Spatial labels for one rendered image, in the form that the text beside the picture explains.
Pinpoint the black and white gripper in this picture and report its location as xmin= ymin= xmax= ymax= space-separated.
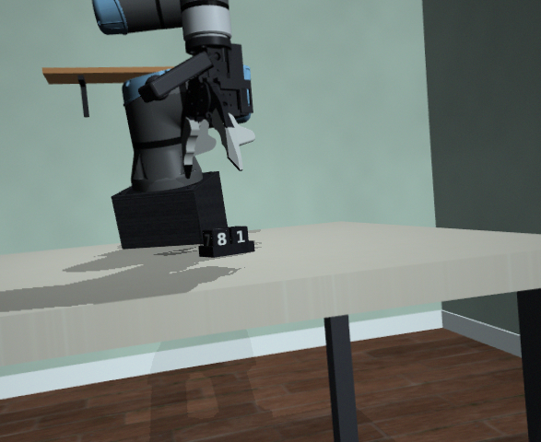
xmin=181 ymin=36 xmax=255 ymax=179

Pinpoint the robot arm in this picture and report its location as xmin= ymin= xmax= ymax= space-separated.
xmin=92 ymin=0 xmax=232 ymax=192

